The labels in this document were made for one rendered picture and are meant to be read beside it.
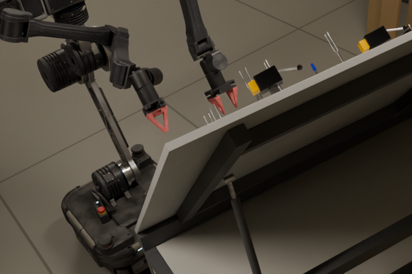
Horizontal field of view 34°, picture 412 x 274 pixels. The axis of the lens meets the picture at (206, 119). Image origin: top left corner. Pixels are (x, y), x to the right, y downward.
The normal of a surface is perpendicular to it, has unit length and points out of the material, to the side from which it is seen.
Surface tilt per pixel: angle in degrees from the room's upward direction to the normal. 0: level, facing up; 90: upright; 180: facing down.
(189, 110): 0
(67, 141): 0
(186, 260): 0
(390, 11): 79
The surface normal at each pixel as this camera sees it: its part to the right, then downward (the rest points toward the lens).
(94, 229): -0.18, -0.80
